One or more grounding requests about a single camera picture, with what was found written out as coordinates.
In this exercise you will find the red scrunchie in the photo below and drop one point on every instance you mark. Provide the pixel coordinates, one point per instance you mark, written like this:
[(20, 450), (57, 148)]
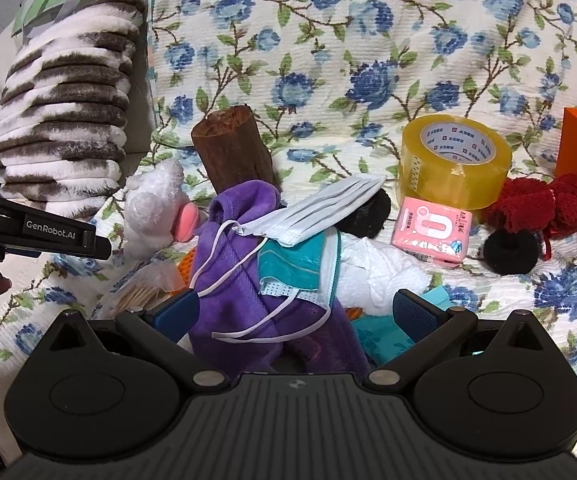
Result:
[(536, 206)]

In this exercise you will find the orange honeycomb silicone mat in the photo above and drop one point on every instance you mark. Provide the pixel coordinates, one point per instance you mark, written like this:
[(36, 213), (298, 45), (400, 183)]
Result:
[(180, 273)]

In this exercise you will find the white cloth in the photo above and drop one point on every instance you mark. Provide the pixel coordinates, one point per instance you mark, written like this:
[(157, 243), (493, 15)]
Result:
[(371, 273)]

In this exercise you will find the white plush toy pink snout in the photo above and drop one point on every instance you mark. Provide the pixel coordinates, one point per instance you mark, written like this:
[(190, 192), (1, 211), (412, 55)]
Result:
[(157, 211)]

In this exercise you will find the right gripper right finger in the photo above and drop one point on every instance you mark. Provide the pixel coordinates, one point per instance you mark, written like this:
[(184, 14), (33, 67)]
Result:
[(419, 316)]

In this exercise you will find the blue surgical face mask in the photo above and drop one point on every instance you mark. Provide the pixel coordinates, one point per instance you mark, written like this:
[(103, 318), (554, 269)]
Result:
[(289, 226)]

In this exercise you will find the brown white striped fluffy pillow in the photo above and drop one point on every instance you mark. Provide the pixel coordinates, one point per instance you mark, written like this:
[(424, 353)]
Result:
[(63, 110)]

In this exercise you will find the purple fleece cloth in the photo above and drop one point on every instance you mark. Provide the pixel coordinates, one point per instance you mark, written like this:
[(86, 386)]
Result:
[(238, 303)]

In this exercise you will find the black scrunchie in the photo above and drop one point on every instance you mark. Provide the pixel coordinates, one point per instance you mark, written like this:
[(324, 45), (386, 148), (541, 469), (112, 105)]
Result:
[(511, 252), (368, 219)]

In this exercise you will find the teal wet wipes pack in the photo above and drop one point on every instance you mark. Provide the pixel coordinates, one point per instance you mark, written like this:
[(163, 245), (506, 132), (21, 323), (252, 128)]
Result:
[(380, 338)]

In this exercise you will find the brown ribbed cup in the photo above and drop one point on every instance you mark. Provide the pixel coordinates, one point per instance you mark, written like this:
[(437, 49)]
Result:
[(231, 150)]

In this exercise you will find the pink tissue packet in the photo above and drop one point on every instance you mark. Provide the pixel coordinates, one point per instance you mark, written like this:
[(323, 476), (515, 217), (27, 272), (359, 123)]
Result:
[(432, 231)]

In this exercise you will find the floral blue sofa cover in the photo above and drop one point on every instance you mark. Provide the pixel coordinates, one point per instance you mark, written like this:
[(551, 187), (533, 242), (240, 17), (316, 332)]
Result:
[(332, 83)]

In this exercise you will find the clear yellow tape roll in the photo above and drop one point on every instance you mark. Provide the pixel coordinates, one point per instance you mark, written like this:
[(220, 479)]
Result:
[(453, 161)]

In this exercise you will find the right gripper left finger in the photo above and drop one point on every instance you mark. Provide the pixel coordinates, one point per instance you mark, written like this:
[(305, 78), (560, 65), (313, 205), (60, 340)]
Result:
[(175, 316)]

